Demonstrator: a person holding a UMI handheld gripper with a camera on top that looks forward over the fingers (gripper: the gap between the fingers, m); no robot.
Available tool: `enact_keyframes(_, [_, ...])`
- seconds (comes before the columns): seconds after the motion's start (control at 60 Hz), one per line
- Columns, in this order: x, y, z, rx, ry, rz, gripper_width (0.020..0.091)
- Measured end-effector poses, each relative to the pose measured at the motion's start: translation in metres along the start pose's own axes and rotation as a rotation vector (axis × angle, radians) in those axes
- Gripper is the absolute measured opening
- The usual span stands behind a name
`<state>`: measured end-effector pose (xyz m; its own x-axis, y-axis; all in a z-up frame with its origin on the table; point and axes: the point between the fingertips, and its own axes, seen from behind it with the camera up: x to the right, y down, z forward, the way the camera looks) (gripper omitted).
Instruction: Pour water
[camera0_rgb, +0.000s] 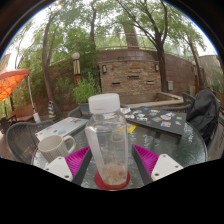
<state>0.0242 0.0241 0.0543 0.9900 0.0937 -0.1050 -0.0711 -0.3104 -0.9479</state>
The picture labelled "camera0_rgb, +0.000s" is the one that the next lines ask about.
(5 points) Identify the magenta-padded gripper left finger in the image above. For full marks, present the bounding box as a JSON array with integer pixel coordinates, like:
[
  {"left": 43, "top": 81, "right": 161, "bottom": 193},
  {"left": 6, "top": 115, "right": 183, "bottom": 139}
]
[{"left": 43, "top": 145, "right": 94, "bottom": 187}]

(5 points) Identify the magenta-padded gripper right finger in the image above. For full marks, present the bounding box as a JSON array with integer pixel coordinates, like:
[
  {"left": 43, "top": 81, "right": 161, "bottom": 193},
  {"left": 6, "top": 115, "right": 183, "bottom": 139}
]
[{"left": 130, "top": 143, "right": 184, "bottom": 186}]

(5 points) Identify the clear white-capped drink bottle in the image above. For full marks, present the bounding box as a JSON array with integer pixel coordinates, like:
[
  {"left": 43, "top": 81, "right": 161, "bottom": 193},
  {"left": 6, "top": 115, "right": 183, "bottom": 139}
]
[{"left": 84, "top": 92, "right": 129, "bottom": 187}]

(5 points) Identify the white ribbed mug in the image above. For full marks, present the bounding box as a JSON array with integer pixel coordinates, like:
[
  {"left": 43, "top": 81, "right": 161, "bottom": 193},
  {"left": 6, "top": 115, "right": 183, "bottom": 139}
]
[{"left": 37, "top": 134, "right": 77, "bottom": 164}]

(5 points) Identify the silver laptop with stickers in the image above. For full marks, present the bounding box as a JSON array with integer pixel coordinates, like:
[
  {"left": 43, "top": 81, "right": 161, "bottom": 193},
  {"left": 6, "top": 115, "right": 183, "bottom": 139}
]
[{"left": 35, "top": 116, "right": 89, "bottom": 142}]

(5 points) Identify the black laptop with stickers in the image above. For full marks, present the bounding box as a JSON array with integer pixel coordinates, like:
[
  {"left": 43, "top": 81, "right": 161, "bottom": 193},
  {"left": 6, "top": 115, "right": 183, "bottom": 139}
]
[{"left": 124, "top": 106, "right": 188, "bottom": 136}]

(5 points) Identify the flat round red coaster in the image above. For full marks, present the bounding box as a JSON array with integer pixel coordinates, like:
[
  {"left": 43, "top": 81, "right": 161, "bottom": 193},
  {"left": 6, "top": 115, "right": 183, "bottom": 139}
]
[{"left": 93, "top": 170, "right": 132, "bottom": 191}]

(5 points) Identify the grey mesh patio chair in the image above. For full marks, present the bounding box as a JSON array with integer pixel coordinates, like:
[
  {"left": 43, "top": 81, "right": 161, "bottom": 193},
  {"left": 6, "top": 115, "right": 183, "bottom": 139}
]
[
  {"left": 181, "top": 91, "right": 224, "bottom": 158},
  {"left": 67, "top": 105, "right": 93, "bottom": 119},
  {"left": 5, "top": 120, "right": 54, "bottom": 165}
]

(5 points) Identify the white paper sheet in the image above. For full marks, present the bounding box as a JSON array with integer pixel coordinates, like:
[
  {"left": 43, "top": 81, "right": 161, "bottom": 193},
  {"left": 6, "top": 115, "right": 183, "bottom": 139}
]
[{"left": 119, "top": 106, "right": 132, "bottom": 115}]

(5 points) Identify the blue yellow striped cone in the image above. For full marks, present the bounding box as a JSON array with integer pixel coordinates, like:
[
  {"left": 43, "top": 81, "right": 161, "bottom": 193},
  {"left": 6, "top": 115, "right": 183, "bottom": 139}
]
[{"left": 47, "top": 100, "right": 56, "bottom": 119}]

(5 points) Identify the green plant in teal pot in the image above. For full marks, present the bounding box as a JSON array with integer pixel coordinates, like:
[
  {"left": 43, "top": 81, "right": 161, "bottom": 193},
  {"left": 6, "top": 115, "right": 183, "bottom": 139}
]
[{"left": 71, "top": 72, "right": 102, "bottom": 116}]

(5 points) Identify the black backpack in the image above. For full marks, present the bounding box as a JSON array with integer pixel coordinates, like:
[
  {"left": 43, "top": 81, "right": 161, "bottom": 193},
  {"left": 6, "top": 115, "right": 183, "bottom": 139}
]
[{"left": 186, "top": 89, "right": 222, "bottom": 145}]

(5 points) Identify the wooden bench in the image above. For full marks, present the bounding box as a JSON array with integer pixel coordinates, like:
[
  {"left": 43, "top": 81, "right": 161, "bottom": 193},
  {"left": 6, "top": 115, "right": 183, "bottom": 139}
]
[{"left": 9, "top": 103, "right": 36, "bottom": 123}]

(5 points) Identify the leaning thin-trunked tree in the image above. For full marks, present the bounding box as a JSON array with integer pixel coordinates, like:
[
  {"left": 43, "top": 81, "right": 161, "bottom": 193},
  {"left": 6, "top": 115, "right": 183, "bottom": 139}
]
[{"left": 41, "top": 6, "right": 64, "bottom": 118}]

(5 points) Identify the dark forked tree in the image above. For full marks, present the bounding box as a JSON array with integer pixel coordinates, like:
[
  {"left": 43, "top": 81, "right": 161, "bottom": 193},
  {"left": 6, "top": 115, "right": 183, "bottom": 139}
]
[{"left": 116, "top": 0, "right": 204, "bottom": 93}]

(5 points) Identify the orange canopy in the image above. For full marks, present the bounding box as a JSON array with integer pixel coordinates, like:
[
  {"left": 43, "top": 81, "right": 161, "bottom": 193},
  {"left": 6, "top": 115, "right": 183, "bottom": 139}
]
[{"left": 0, "top": 68, "right": 30, "bottom": 102}]

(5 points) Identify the globe-topped wooden lamp post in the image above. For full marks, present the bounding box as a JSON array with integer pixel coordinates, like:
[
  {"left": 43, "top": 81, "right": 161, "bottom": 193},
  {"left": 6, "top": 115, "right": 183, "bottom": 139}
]
[
  {"left": 71, "top": 52, "right": 82, "bottom": 88},
  {"left": 191, "top": 60, "right": 198, "bottom": 94}
]

